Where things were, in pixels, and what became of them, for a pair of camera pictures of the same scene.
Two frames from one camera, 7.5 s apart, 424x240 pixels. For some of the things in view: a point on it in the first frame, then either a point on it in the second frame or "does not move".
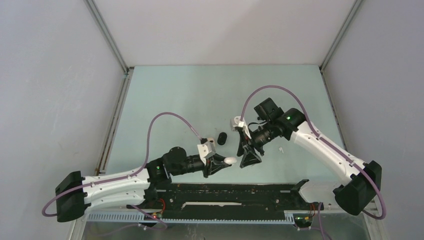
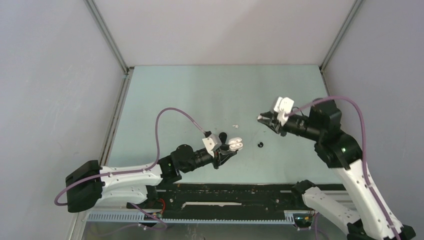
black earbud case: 222,138 does not move
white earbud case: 230,160 to 235,143
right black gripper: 250,158 to 271,122
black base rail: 229,197 does not move
